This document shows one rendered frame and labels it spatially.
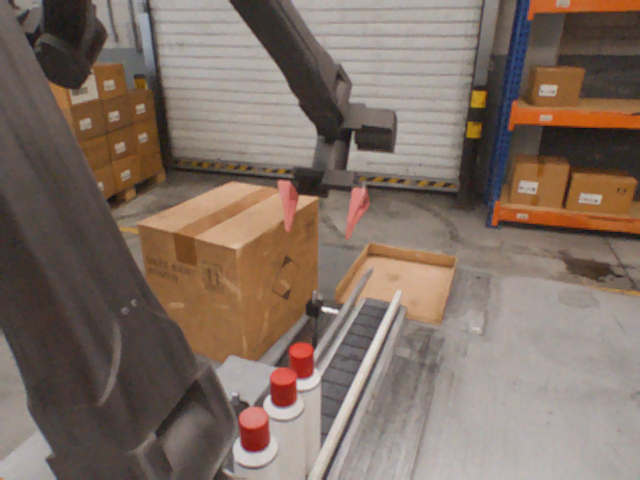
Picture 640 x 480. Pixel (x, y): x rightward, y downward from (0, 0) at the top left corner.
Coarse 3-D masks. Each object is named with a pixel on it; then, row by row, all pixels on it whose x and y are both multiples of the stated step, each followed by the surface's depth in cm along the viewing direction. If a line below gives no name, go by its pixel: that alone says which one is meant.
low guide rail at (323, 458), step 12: (396, 300) 105; (384, 324) 97; (384, 336) 96; (372, 348) 90; (372, 360) 88; (360, 372) 84; (360, 384) 81; (348, 396) 78; (348, 408) 76; (336, 420) 74; (336, 432) 71; (324, 444) 69; (324, 456) 68; (312, 468) 66; (324, 468) 67
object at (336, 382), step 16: (368, 304) 110; (384, 304) 110; (400, 304) 110; (368, 320) 104; (352, 336) 99; (368, 336) 99; (336, 352) 94; (352, 352) 94; (336, 368) 90; (352, 368) 90; (320, 384) 86; (336, 384) 86; (320, 400) 82; (336, 400) 82; (320, 416) 79; (336, 416) 79; (352, 416) 79; (320, 432) 76; (320, 448) 73; (336, 448) 73
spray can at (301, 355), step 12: (300, 348) 62; (312, 348) 62; (300, 360) 61; (312, 360) 62; (300, 372) 62; (312, 372) 63; (300, 384) 62; (312, 384) 62; (312, 396) 63; (312, 408) 64; (312, 420) 64; (312, 432) 65; (312, 444) 66; (312, 456) 67
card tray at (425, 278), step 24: (360, 264) 137; (384, 264) 138; (408, 264) 138; (432, 264) 138; (456, 264) 135; (336, 288) 118; (384, 288) 126; (408, 288) 126; (432, 288) 126; (408, 312) 115; (432, 312) 115
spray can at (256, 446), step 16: (240, 416) 52; (256, 416) 52; (240, 432) 51; (256, 432) 50; (240, 448) 53; (256, 448) 51; (272, 448) 53; (240, 464) 52; (256, 464) 51; (272, 464) 52
